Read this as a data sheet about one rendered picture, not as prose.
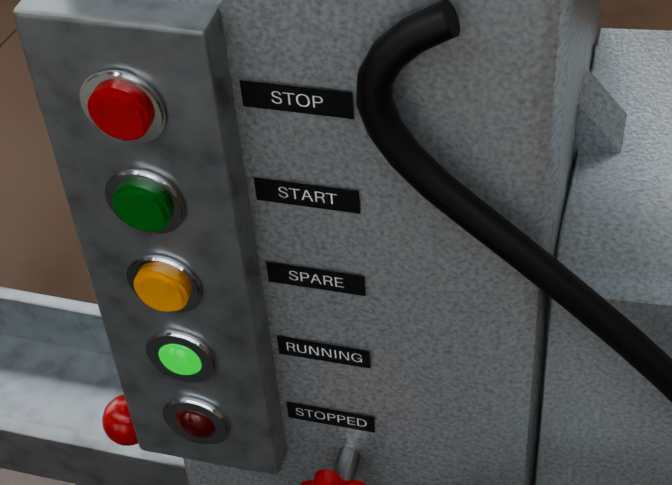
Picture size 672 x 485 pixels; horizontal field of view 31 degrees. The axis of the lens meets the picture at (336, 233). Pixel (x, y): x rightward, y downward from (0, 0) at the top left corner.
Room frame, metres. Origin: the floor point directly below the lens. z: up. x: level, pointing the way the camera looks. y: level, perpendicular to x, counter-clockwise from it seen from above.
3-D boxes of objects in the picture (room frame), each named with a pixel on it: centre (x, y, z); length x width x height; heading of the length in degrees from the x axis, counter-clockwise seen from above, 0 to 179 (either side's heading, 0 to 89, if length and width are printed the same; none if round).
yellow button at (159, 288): (0.39, 0.08, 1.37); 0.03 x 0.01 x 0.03; 72
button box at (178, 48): (0.40, 0.08, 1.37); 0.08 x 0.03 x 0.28; 72
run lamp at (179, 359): (0.39, 0.08, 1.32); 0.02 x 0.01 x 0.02; 72
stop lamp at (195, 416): (0.39, 0.08, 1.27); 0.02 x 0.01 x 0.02; 72
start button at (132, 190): (0.39, 0.08, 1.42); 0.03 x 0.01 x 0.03; 72
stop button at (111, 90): (0.39, 0.08, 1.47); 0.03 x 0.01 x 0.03; 72
